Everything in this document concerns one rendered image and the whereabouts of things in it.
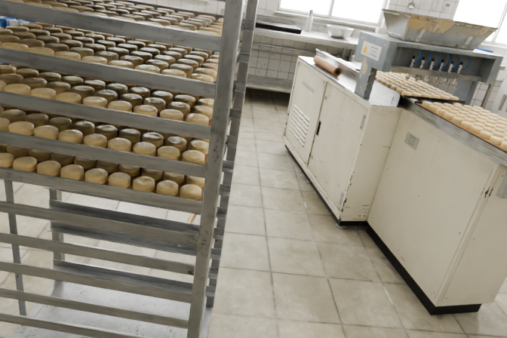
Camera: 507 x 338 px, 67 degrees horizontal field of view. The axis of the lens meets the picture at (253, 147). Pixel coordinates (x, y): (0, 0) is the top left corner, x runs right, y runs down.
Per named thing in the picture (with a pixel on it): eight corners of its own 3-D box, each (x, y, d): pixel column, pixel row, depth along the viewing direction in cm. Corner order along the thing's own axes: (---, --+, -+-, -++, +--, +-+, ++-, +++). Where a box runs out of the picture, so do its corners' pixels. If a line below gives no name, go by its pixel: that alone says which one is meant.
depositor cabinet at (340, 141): (280, 147, 354) (298, 56, 321) (350, 151, 372) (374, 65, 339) (336, 232, 241) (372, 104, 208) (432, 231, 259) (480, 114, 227)
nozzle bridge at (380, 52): (345, 87, 237) (360, 31, 224) (444, 97, 256) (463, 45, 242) (371, 104, 208) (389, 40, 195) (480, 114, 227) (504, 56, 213)
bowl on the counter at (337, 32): (327, 37, 453) (330, 26, 448) (321, 34, 483) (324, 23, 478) (354, 41, 456) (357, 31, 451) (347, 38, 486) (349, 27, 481)
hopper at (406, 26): (374, 33, 224) (381, 7, 219) (454, 44, 238) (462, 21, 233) (401, 41, 199) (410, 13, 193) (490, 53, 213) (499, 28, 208)
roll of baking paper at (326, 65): (311, 62, 301) (313, 55, 298) (319, 63, 302) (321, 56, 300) (332, 75, 265) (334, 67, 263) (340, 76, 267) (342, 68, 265)
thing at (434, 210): (361, 231, 247) (404, 96, 212) (408, 231, 255) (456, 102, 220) (428, 321, 185) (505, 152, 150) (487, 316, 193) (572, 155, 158)
